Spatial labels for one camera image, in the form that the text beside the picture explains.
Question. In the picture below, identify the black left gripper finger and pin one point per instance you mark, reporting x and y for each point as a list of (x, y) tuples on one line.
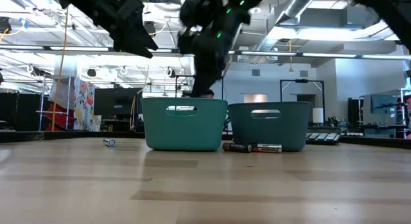
[(144, 36), (128, 44)]

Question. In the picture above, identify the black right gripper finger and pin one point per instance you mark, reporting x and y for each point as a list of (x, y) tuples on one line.
[(217, 73), (202, 81)]

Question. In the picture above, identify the bright teal plastic bin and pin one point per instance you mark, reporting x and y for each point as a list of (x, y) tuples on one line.
[(183, 131)]

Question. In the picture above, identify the copper black Duracell battery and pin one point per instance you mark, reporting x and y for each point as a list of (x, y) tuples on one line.
[(237, 147)]

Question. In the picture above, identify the dark blue-teal plastic bin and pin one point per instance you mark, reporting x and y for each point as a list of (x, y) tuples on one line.
[(269, 134)]

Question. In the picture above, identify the silver black Energizer battery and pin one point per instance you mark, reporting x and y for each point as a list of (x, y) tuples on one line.
[(267, 148)]

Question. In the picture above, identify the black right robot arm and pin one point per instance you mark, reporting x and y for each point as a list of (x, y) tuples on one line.
[(385, 9)]

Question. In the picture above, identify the person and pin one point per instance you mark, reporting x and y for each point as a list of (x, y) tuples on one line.
[(208, 93)]

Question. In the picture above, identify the white ceiling dome sensor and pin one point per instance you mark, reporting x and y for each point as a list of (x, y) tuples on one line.
[(255, 9)]

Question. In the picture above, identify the black monitor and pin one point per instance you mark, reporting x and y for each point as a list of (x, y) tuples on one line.
[(118, 103)]

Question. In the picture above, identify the floral cloth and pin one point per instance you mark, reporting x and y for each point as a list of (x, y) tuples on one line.
[(84, 113)]

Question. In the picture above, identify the bright ceiling light panel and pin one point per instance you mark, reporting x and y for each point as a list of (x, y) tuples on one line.
[(305, 34)]

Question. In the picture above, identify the red cloth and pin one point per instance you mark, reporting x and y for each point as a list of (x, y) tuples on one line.
[(61, 119)]

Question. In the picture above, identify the metal rack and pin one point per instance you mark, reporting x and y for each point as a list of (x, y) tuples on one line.
[(41, 102)]

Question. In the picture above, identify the white cylinder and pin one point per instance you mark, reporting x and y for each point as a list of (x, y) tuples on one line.
[(318, 115)]

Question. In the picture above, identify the black partition panel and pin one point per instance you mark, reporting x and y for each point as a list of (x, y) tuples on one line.
[(29, 111)]

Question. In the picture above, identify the black computer tower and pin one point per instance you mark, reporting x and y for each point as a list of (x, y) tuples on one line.
[(353, 113)]

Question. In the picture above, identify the grey blue monitor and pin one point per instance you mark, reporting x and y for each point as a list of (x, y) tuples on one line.
[(382, 105)]

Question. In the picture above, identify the wall vent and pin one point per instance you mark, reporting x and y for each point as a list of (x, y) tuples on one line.
[(256, 72), (303, 73)]

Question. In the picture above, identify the ceiling light rail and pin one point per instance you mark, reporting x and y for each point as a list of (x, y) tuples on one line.
[(289, 54)]

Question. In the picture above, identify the black stand frame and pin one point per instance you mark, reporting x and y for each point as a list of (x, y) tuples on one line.
[(302, 80)]

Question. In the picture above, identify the silver slanted ventilation duct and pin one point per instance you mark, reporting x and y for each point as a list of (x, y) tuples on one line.
[(297, 4)]

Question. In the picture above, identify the black aluminium table frame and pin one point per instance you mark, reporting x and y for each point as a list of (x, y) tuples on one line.
[(19, 136)]

